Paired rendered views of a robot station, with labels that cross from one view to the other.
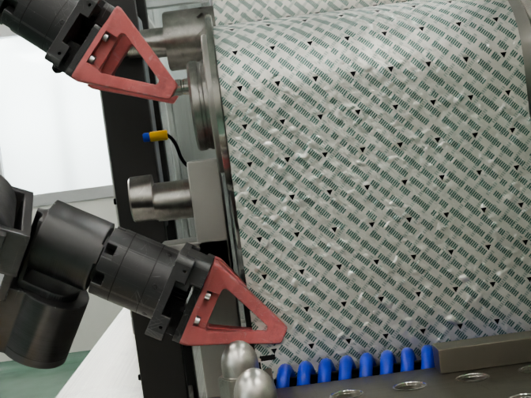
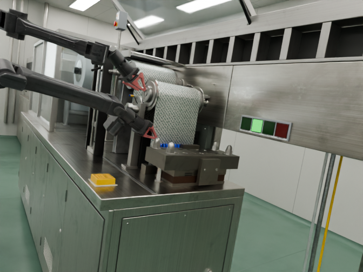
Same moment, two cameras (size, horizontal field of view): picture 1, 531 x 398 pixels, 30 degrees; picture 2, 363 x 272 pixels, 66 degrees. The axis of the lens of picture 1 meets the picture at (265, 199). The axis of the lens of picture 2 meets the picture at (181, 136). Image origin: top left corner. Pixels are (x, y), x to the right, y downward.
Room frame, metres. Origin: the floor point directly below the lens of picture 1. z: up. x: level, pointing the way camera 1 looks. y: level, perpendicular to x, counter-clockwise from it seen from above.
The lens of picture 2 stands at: (-0.31, 0.61, 1.23)
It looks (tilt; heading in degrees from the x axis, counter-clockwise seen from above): 7 degrees down; 325
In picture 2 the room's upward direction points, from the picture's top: 8 degrees clockwise
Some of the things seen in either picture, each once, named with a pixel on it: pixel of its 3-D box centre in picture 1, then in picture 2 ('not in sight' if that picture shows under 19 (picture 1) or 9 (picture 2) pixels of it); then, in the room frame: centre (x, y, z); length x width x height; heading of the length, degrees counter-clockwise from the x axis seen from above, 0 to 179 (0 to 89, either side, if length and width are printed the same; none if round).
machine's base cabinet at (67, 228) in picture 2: not in sight; (83, 195); (1.77, -0.01, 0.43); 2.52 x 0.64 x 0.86; 1
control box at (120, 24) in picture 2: not in sight; (120, 20); (1.38, 0.01, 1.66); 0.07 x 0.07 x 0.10; 86
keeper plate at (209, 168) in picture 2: not in sight; (208, 171); (0.56, -0.15, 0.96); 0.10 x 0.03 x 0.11; 91
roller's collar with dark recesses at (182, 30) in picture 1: (193, 38); not in sight; (1.08, 0.05, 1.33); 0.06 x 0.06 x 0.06; 1
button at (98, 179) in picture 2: not in sight; (102, 179); (0.66, 0.26, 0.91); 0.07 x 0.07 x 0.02; 1
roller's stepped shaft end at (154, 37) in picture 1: (138, 45); (114, 72); (1.08, 0.11, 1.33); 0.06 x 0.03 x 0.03; 91
